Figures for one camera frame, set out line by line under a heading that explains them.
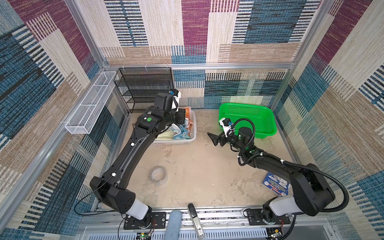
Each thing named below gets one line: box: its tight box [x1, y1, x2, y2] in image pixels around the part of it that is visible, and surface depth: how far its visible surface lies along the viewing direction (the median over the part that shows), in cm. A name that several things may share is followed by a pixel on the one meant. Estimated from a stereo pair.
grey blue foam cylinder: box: [164, 210, 183, 240], surface depth 71 cm
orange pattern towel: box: [183, 107, 194, 137], surface depth 107 cm
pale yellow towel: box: [155, 129, 175, 141], surface depth 96 cm
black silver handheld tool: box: [187, 203, 206, 240], surface depth 71 cm
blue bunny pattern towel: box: [168, 123, 189, 140], surface depth 91 cm
